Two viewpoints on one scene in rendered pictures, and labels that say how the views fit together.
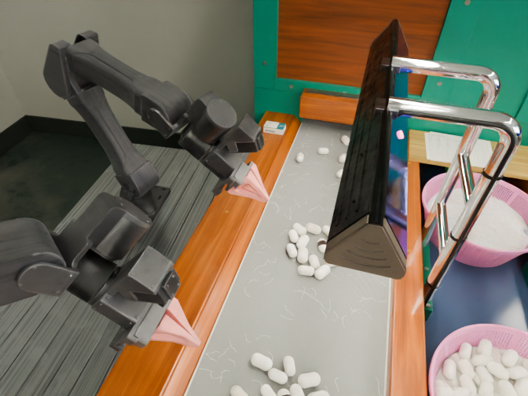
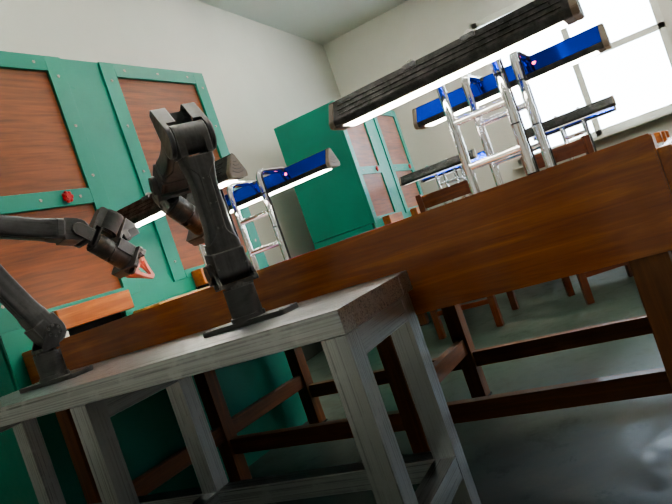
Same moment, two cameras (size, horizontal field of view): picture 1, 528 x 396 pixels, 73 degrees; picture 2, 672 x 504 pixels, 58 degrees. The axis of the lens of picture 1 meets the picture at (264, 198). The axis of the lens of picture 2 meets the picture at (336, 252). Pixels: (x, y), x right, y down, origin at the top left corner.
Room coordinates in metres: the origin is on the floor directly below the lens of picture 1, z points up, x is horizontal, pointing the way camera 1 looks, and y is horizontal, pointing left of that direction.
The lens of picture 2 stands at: (-0.41, 1.54, 0.76)
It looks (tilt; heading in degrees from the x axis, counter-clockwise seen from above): 0 degrees down; 285
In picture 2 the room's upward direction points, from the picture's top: 19 degrees counter-clockwise
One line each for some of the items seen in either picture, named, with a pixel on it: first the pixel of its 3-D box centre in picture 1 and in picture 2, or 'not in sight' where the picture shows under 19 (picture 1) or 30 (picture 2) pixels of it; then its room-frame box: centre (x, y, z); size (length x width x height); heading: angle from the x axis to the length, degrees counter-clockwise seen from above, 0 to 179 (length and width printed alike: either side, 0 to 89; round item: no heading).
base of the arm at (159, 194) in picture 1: (141, 201); (51, 366); (0.68, 0.32, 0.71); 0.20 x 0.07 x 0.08; 168
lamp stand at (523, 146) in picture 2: not in sight; (478, 136); (-0.44, 0.02, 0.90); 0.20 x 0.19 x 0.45; 163
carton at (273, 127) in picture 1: (274, 127); not in sight; (0.94, -0.03, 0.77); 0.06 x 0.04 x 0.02; 73
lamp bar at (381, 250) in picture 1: (384, 101); (165, 199); (0.52, -0.19, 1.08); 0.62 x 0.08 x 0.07; 163
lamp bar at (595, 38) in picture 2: not in sight; (503, 80); (-0.57, -0.45, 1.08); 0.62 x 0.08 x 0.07; 163
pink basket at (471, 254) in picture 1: (474, 221); not in sight; (0.60, -0.51, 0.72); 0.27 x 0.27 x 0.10
